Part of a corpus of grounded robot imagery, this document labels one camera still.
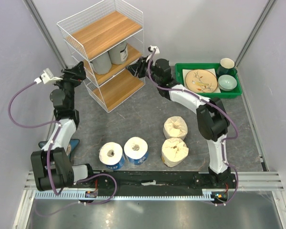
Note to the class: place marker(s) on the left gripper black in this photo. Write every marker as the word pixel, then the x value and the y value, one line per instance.
pixel 75 75

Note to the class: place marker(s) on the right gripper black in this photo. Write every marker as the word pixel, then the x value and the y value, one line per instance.
pixel 136 67

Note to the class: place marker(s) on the grey paper towel roll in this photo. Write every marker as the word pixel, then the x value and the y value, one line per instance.
pixel 119 53

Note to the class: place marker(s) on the white wire wooden shelf rack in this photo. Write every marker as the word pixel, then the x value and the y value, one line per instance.
pixel 95 30

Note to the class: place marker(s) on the cream roll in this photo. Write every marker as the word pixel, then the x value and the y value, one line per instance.
pixel 174 151
pixel 175 126

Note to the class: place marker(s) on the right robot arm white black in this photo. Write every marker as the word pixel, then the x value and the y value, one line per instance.
pixel 210 113

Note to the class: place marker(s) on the green plastic tray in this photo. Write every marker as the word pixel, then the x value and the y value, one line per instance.
pixel 181 69

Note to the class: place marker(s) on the blue star shaped dish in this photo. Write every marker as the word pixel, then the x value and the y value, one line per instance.
pixel 71 147

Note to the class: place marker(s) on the decorated ceramic plate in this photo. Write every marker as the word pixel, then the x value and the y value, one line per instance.
pixel 201 80

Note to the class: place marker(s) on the blue wrapped roll right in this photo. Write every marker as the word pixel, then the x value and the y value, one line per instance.
pixel 136 150

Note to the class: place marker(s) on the blue wrapped roll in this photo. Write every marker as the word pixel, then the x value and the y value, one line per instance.
pixel 111 155
pixel 136 150

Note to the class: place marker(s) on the blue wrapped roll left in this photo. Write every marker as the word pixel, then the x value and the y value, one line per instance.
pixel 111 155

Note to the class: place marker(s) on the dark green ceramic cup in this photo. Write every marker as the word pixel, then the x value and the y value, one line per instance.
pixel 227 66

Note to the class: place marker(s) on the light green ceramic bowl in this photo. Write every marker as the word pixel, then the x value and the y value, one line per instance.
pixel 227 82

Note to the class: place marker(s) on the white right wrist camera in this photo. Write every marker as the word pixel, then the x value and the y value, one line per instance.
pixel 153 49

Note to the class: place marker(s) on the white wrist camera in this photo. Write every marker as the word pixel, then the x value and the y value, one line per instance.
pixel 153 49
pixel 47 77

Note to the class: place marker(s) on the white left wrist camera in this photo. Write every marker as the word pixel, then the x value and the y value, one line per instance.
pixel 47 77

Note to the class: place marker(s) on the blue grey cable duct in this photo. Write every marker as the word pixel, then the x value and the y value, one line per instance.
pixel 91 195

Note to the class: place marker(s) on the aluminium frame rail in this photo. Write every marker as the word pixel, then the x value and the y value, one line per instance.
pixel 269 181

